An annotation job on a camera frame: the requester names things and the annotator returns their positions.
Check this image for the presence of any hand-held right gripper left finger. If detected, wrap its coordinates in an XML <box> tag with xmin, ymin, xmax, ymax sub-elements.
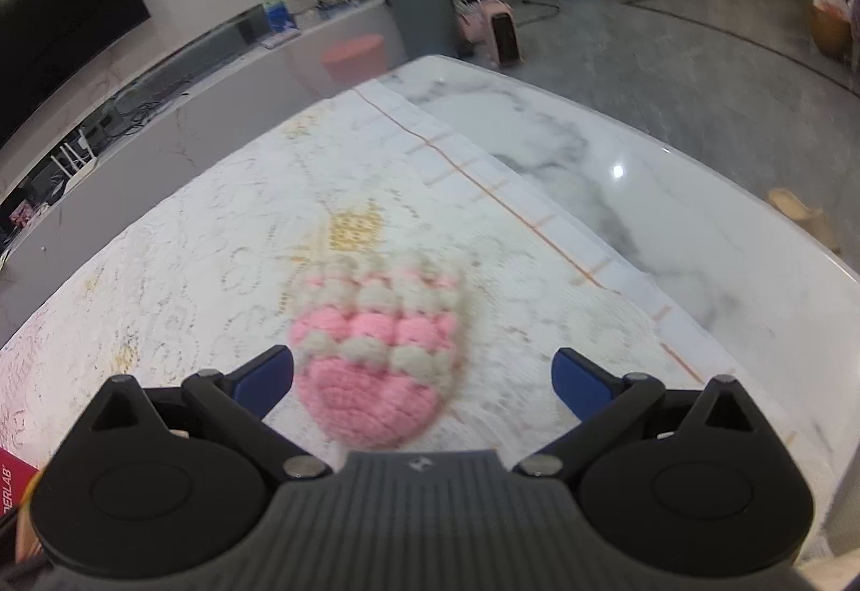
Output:
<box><xmin>87</xmin><ymin>345</ymin><xmax>333</xmax><ymax>485</ymax></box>

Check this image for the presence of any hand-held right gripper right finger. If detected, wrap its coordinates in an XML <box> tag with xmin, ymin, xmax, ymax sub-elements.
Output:
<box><xmin>514</xmin><ymin>348</ymin><xmax>760</xmax><ymax>485</ymax></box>

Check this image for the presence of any pink crochet pouch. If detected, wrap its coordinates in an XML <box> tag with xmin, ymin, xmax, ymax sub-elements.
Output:
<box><xmin>288</xmin><ymin>250</ymin><xmax>469</xmax><ymax>450</ymax></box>

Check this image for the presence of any beige slipper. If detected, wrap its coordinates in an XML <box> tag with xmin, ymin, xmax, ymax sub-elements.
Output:
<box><xmin>768</xmin><ymin>186</ymin><xmax>842</xmax><ymax>251</ymax></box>

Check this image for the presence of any white router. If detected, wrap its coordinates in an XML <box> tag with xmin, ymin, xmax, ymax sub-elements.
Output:
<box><xmin>52</xmin><ymin>127</ymin><xmax>99</xmax><ymax>184</ymax></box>

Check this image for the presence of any pink round stool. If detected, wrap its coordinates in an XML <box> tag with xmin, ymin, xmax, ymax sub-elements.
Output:
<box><xmin>320</xmin><ymin>33</ymin><xmax>391</xmax><ymax>90</ymax></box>

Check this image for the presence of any small pink heater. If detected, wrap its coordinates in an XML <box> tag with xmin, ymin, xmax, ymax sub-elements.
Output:
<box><xmin>455</xmin><ymin>0</ymin><xmax>525</xmax><ymax>69</ymax></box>

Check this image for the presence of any grey trash can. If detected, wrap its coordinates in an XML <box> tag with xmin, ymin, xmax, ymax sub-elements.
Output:
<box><xmin>382</xmin><ymin>0</ymin><xmax>459</xmax><ymax>73</ymax></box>

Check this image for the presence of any brown flower basket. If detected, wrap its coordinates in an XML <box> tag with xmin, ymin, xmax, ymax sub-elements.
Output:
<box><xmin>808</xmin><ymin>0</ymin><xmax>860</xmax><ymax>59</ymax></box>

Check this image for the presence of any black wall television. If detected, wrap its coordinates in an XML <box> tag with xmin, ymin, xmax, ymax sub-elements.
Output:
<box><xmin>0</xmin><ymin>0</ymin><xmax>153</xmax><ymax>150</ymax></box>

